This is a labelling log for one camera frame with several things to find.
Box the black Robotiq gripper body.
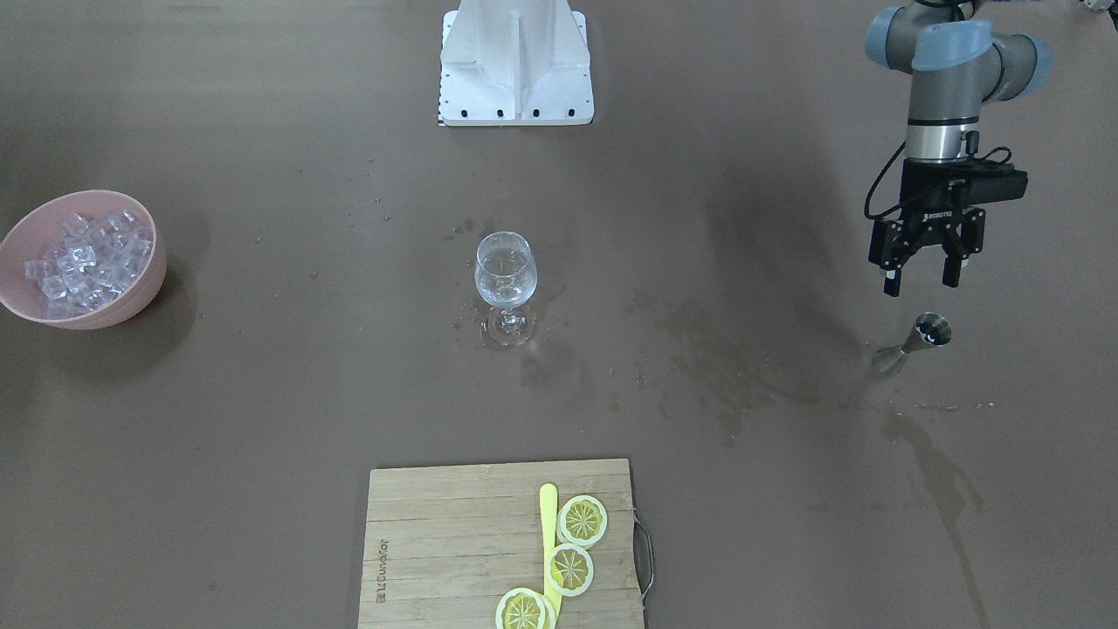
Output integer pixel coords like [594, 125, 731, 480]
[892, 158, 979, 247]

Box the steel double jigger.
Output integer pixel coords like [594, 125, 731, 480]
[871, 312, 953, 377]

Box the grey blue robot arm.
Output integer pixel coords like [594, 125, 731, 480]
[864, 1, 1053, 297]

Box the clear wine glass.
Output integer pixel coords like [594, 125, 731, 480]
[474, 231, 538, 347]

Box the clear ice cubes pile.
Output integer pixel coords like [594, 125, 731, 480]
[23, 208, 155, 320]

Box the upper lemon slice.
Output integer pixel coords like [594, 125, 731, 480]
[556, 494, 610, 550]

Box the lemon slice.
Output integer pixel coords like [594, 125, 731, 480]
[543, 543, 596, 598]
[493, 588, 556, 629]
[556, 494, 610, 550]

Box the yellow plastic knife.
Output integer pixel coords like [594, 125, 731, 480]
[538, 482, 562, 628]

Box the middle lemon slice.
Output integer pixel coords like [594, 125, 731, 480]
[543, 543, 596, 598]

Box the lower lemon slice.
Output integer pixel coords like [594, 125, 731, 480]
[493, 588, 556, 629]

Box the bamboo cutting board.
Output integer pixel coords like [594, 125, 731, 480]
[358, 458, 646, 628]

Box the pink bowl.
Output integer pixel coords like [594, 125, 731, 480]
[3, 190, 168, 330]

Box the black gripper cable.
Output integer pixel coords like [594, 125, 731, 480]
[864, 140, 909, 221]

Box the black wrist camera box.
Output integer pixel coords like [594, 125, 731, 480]
[957, 160, 1029, 206]

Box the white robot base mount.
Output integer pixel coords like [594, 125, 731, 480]
[437, 1, 595, 127]

